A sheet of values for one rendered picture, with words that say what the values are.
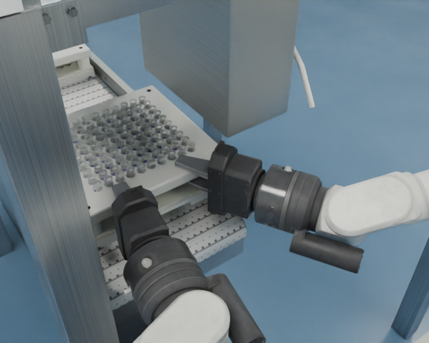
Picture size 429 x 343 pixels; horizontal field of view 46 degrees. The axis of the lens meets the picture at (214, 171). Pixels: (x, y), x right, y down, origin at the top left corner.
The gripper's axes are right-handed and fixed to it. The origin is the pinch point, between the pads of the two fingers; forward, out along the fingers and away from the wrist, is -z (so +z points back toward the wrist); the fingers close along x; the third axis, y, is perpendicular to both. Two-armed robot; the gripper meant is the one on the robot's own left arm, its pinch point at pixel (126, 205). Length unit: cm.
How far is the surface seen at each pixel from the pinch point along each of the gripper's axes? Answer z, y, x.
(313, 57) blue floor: -163, 164, 103
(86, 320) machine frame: 14.0, -10.2, 1.5
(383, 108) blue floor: -103, 165, 102
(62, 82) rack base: -52, 2, 11
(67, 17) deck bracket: 6.7, -4.4, -31.9
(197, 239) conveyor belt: 1.6, 10.0, 10.9
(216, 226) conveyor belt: 0.7, 14.0, 10.9
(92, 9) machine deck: 5.9, -2.0, -31.8
